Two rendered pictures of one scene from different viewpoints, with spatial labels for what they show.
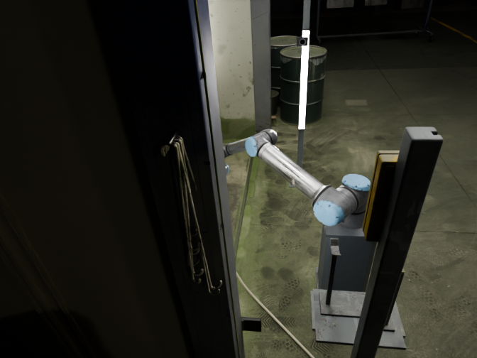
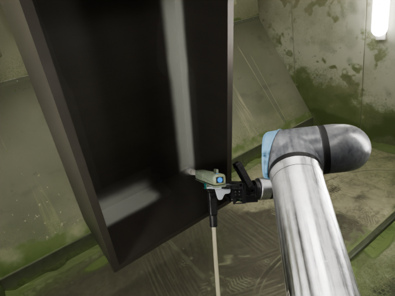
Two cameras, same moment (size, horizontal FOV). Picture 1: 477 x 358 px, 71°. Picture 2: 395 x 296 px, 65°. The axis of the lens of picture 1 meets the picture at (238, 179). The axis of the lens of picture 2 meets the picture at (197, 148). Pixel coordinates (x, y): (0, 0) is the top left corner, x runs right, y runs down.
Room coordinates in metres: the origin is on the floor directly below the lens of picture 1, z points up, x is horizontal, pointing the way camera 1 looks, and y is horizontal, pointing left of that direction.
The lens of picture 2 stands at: (1.23, -0.49, 1.35)
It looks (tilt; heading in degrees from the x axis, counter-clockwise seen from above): 25 degrees down; 50
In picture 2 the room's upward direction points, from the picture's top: 11 degrees counter-clockwise
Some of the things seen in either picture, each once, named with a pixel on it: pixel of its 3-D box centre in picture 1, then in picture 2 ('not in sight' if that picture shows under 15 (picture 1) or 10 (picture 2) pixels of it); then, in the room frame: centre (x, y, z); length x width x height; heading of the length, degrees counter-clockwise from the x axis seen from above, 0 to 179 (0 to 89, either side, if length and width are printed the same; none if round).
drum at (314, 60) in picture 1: (302, 86); not in sight; (4.24, -0.92, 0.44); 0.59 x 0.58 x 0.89; 5
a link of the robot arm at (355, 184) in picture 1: (353, 192); not in sight; (1.45, -0.63, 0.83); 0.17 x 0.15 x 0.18; 128
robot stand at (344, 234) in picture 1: (344, 255); not in sight; (1.45, -0.64, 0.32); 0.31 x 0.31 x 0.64; 80
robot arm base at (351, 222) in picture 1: (351, 211); not in sight; (1.45, -0.64, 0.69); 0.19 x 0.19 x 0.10
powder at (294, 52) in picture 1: (303, 52); not in sight; (4.25, -0.92, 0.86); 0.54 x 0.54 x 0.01
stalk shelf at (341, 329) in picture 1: (355, 317); not in sight; (0.74, -0.40, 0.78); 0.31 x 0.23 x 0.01; 80
